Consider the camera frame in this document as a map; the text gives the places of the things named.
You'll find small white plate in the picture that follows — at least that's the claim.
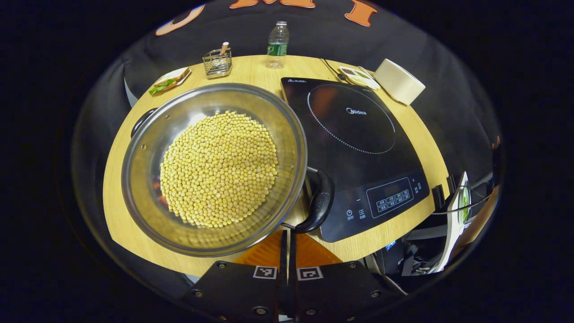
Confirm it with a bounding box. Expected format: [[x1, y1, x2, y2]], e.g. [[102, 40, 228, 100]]
[[150, 67, 192, 96]]

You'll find stainless steel pot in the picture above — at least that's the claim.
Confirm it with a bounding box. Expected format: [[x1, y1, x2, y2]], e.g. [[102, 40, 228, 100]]
[[121, 83, 335, 258]]

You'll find black power cable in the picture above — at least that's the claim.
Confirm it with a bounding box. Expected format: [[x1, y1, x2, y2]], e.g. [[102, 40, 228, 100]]
[[319, 58, 346, 81]]

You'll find white divided grain dish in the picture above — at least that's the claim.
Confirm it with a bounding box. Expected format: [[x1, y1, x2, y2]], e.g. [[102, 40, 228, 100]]
[[339, 66, 381, 90]]

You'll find metal wire basket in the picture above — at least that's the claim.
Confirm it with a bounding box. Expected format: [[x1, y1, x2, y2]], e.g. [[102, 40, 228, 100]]
[[203, 43, 233, 79]]

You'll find pile of yellow soybeans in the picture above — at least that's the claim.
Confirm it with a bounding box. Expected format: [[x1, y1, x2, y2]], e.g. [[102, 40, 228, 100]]
[[160, 111, 279, 228]]

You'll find clear plastic water bottle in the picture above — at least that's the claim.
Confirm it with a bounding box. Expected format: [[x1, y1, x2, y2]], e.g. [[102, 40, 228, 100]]
[[266, 21, 290, 69]]

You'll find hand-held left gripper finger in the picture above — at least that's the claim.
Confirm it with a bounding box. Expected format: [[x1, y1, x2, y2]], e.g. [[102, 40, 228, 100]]
[[288, 230, 406, 322], [182, 230, 288, 322]]

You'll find white toaster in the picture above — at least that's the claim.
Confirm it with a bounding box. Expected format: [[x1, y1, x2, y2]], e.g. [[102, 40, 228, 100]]
[[374, 58, 426, 106]]

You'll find black induction cooktop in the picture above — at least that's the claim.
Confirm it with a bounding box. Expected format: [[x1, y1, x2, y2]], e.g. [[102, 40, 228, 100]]
[[281, 77, 430, 243]]

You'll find white and green object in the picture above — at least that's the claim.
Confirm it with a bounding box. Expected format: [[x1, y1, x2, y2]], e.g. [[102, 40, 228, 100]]
[[430, 170, 471, 274]]

